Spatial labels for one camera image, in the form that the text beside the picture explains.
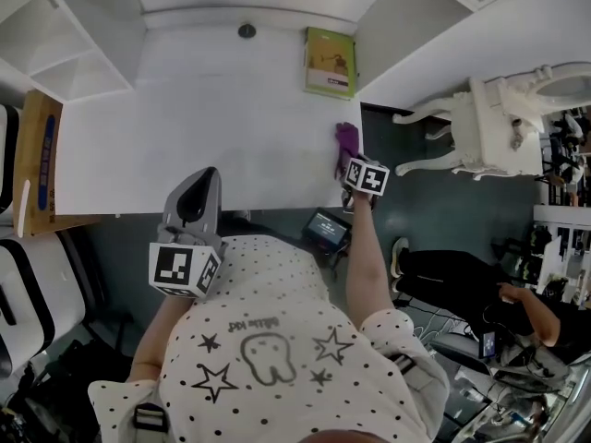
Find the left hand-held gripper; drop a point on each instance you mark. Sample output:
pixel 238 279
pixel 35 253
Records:
pixel 177 270

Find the white and black robot machine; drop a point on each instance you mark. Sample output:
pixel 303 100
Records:
pixel 41 302
pixel 7 159

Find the person's right forearm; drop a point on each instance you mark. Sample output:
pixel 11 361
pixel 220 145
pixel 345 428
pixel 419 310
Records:
pixel 367 266

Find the white ornate vanity with mirror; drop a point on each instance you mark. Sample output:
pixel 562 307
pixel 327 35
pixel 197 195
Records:
pixel 494 132

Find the person's white dotted shirt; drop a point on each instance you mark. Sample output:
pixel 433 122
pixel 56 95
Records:
pixel 277 312

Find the black tablet screen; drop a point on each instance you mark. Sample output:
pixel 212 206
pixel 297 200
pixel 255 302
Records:
pixel 325 229

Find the white shelf cabinet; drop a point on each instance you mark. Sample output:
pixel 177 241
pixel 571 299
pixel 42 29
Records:
pixel 83 39

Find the white flat stick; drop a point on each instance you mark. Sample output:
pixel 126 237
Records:
pixel 23 208

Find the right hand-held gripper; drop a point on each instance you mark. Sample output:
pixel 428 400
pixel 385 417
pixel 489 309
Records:
pixel 367 178

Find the white desk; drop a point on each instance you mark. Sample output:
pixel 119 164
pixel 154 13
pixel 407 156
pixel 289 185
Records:
pixel 184 146

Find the person's left forearm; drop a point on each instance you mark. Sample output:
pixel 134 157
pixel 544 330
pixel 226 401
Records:
pixel 157 339

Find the green book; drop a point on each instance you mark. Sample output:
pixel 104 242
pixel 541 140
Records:
pixel 330 63

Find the purple cloth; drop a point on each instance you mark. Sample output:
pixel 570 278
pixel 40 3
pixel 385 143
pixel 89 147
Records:
pixel 346 141

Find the brown cardboard box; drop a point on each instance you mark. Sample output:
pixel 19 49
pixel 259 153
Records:
pixel 34 164

